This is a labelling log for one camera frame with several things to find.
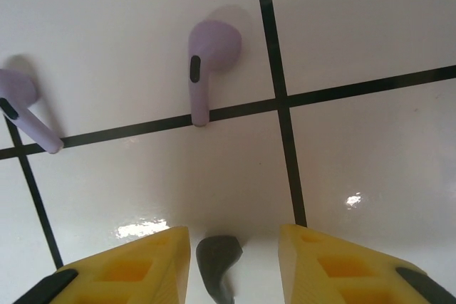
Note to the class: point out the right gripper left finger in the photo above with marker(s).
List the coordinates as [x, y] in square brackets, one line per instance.
[124, 275]

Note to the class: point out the purple earbud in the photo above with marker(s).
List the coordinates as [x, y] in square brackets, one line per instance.
[18, 90]
[213, 47]

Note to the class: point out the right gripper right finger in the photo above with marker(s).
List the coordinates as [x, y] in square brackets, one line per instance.
[349, 275]

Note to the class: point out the black earbud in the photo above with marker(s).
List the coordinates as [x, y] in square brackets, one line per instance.
[217, 254]

